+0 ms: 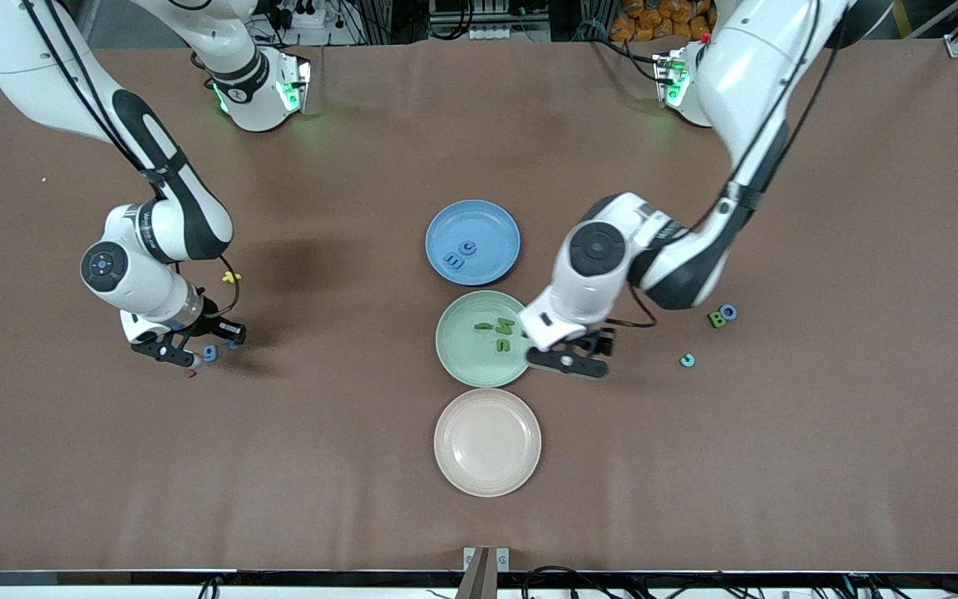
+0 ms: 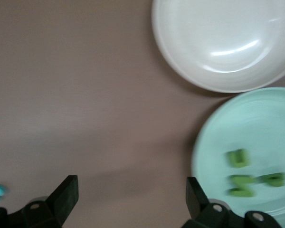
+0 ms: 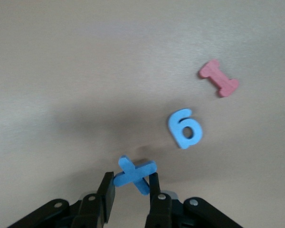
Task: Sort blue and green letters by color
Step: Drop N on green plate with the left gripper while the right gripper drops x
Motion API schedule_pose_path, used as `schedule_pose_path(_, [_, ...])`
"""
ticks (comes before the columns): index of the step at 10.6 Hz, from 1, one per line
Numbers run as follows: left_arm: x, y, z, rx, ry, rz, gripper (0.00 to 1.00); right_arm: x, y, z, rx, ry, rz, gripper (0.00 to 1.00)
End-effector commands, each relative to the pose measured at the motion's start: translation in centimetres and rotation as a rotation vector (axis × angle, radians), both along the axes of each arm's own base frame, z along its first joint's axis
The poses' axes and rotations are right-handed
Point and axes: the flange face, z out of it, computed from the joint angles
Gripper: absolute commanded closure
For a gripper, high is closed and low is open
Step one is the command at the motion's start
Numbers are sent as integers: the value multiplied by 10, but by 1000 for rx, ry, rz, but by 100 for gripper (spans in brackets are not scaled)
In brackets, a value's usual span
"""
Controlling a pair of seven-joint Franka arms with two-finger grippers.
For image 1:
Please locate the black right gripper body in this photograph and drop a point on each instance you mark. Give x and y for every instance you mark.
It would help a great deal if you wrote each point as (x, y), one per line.
(214, 319)

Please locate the blue foam letter g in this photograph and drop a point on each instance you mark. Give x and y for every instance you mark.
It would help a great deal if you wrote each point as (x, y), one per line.
(209, 354)

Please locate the big green letter N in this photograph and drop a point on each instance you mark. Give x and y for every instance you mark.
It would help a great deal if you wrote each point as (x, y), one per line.
(506, 324)

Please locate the green foam letter B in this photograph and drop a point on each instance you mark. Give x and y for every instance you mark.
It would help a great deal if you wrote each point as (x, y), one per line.
(717, 319)

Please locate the blue foam letter m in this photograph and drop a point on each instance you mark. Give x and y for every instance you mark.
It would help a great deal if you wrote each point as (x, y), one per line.
(454, 261)

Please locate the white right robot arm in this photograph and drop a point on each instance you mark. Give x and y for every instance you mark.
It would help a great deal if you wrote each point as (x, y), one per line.
(138, 274)

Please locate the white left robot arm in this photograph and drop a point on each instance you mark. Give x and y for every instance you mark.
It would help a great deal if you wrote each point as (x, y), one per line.
(595, 249)

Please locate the blue foam letter O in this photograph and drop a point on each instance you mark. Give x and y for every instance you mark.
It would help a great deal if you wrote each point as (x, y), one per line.
(720, 314)

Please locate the green plate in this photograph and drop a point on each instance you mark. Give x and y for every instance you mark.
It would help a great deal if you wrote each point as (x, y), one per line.
(466, 358)

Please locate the beige plate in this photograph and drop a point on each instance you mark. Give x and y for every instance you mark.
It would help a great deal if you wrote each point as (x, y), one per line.
(487, 443)

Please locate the brown table cover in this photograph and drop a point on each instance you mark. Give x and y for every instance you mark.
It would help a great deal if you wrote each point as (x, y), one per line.
(321, 466)

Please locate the blue plate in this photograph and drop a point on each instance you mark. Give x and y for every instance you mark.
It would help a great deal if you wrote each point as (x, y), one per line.
(487, 225)

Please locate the long white power strip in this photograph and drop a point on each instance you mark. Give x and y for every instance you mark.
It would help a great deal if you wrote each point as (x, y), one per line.
(508, 33)

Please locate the bag of orange packets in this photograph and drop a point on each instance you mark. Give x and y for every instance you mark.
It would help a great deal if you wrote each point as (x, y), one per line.
(662, 17)

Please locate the metal clamp bracket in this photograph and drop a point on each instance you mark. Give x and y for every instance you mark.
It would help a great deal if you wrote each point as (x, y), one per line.
(487, 561)

